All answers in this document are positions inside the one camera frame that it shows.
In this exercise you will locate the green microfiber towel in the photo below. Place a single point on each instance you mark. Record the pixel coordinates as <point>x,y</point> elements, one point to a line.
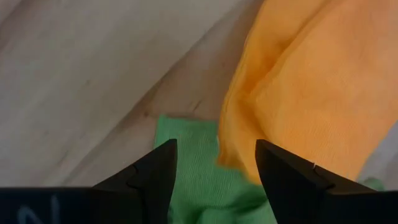
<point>199,174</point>

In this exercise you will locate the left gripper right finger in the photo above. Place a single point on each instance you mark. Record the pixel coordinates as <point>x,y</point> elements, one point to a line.
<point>295,193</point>

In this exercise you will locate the orange microfiber towel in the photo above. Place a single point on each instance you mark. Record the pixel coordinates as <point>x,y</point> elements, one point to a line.
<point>311,93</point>

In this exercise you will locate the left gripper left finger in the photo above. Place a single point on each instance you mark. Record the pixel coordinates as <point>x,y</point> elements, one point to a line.
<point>149,186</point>

